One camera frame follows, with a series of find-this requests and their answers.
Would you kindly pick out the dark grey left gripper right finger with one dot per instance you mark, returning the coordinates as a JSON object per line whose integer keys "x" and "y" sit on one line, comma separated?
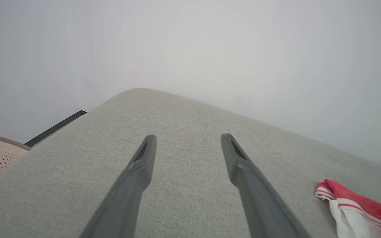
{"x": 260, "y": 201}

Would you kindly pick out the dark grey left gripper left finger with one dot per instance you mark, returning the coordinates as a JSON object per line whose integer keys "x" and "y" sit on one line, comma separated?
{"x": 131, "y": 191}

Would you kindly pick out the red and white shirt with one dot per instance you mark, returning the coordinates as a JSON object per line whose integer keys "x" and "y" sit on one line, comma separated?
{"x": 359, "y": 211}

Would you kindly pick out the black baseboard strip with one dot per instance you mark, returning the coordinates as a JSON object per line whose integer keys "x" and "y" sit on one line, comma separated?
{"x": 56, "y": 127}

